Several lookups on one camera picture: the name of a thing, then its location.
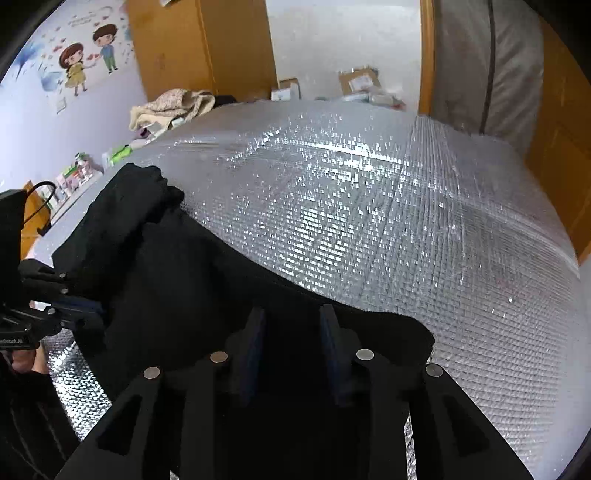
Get black garment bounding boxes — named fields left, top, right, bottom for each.
left=51, top=162, right=436, bottom=480

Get person's left hand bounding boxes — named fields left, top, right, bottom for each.
left=11, top=345, right=49, bottom=375

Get toiletries on white tray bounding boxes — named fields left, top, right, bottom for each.
left=50, top=152, right=104, bottom=220

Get silver foil mat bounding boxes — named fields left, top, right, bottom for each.
left=43, top=98, right=583, bottom=480

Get green tissue pack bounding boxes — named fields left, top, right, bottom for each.
left=101, top=145, right=132, bottom=168

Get beige floral blanket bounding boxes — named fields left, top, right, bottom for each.
left=129, top=88, right=215, bottom=131

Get small white cardboard box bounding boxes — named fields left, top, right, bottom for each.
left=270, top=77, right=301, bottom=101

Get large cardboard box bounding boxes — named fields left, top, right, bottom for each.
left=339, top=67, right=381, bottom=95

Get wooden door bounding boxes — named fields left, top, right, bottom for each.
left=526, top=20, right=590, bottom=262

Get wooden wardrobe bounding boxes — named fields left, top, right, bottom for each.
left=126, top=0, right=277, bottom=101

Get grey zippered storage bag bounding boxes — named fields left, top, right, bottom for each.
left=431, top=0, right=544, bottom=157

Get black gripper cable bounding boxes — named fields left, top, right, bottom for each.
left=20, top=180, right=59, bottom=239

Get cartoon couple wall sticker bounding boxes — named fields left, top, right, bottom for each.
left=8, top=1, right=135, bottom=114

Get wooden door frame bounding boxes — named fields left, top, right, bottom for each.
left=418, top=0, right=436, bottom=116

